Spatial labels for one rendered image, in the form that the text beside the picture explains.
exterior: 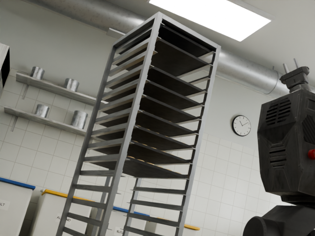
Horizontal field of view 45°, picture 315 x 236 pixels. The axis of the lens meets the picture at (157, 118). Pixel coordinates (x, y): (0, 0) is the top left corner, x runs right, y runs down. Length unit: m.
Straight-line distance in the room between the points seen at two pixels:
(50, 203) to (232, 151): 2.79
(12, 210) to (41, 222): 0.31
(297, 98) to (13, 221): 3.45
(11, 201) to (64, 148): 1.08
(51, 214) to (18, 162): 0.94
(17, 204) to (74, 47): 2.18
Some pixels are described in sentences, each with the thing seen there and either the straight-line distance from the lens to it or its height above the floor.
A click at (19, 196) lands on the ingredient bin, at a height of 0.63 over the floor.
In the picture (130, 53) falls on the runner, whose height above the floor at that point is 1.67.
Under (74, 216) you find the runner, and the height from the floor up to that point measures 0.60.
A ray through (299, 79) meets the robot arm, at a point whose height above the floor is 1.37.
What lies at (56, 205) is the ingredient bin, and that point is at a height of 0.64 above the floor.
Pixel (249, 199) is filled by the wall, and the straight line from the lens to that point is 5.81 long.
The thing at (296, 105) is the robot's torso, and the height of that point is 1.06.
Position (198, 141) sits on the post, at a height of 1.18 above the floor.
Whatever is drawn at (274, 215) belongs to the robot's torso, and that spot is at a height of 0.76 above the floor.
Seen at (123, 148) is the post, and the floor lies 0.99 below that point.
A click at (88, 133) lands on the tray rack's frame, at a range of 2.56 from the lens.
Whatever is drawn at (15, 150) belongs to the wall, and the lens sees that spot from 4.85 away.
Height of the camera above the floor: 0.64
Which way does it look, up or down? 16 degrees up
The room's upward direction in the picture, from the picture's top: 14 degrees clockwise
